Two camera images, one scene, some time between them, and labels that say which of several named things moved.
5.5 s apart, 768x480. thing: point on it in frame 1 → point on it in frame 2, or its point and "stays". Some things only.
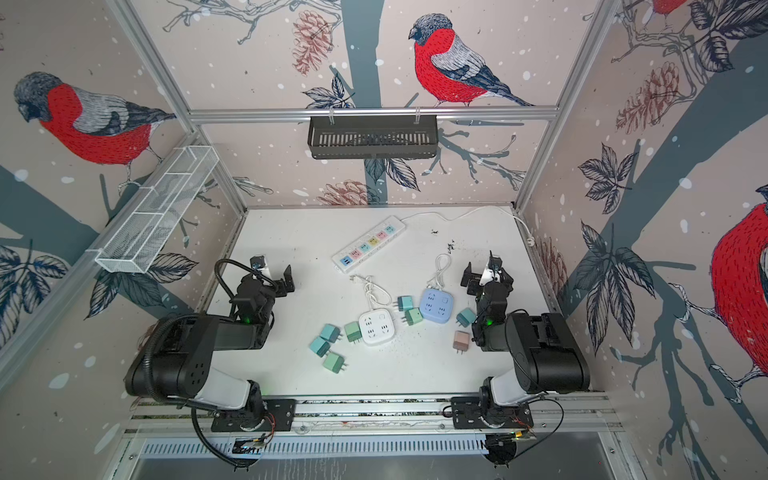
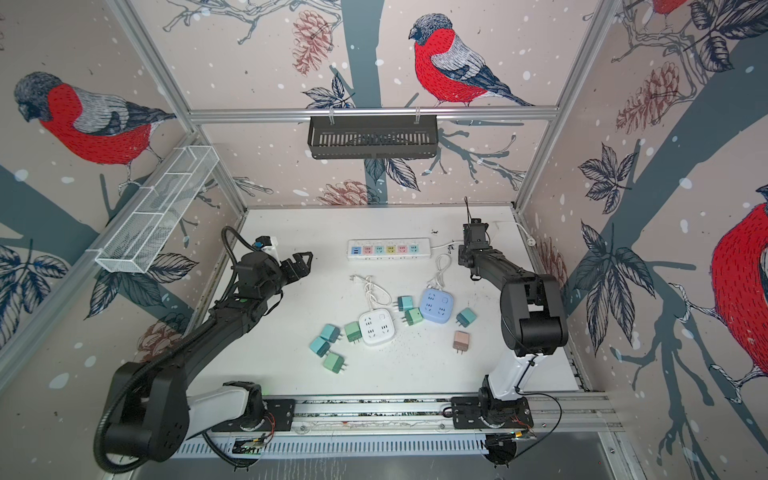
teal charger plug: [466, 317] stays
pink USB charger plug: [460, 341] stays
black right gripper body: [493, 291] → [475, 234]
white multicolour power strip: [370, 242] → [388, 248]
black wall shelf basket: [375, 137] stays
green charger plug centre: [413, 316] stays
